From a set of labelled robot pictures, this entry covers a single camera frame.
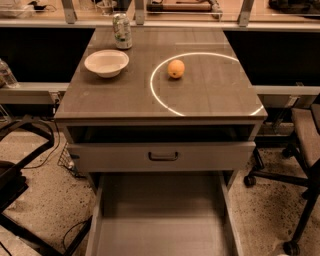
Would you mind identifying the black chair left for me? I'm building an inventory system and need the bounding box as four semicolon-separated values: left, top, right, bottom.
0;114;93;256

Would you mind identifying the black floor cable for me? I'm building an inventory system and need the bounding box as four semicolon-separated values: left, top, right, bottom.
23;121;62;170

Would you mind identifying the green white soda can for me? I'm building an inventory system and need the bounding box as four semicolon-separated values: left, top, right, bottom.
113;13;132;50

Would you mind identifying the drawer with black handle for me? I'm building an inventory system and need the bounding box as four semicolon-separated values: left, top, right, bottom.
85;172;244;256
68;142;255;173

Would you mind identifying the wire mesh basket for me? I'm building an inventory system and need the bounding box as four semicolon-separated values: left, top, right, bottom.
57;143;77;177

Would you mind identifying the grey drawer cabinet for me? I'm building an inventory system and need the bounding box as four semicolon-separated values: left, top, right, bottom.
54;26;269;256

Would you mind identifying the orange fruit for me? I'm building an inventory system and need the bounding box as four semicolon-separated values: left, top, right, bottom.
167;59;185;79

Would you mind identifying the clear plastic bottle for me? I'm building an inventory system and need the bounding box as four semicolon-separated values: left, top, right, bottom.
0;59;19;88

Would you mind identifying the white bowl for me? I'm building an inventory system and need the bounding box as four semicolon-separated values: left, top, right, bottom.
84;50;129;78

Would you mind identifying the black office chair right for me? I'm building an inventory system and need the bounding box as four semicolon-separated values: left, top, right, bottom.
244;95;320;256

